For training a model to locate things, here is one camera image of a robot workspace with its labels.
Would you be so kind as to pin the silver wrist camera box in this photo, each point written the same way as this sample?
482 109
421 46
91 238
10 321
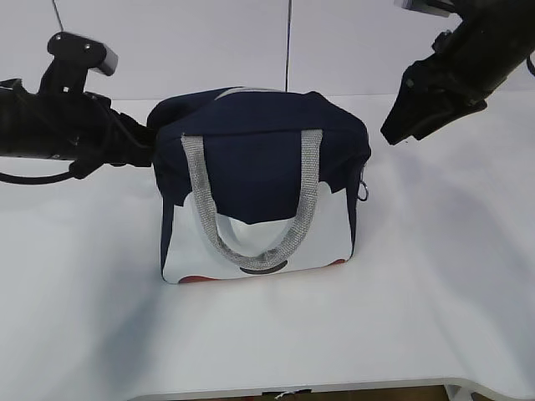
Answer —
73 57
440 8

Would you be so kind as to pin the navy lunch bag grey handles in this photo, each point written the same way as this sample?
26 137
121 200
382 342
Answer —
256 182

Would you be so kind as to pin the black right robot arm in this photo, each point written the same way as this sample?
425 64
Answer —
514 20

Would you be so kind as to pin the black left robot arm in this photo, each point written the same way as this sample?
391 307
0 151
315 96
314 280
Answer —
19 123

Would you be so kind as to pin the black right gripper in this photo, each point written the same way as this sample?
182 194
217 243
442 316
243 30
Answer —
455 81

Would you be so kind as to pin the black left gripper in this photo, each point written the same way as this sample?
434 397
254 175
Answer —
85 129

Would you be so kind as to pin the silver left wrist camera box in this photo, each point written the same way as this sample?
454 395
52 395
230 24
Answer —
73 57

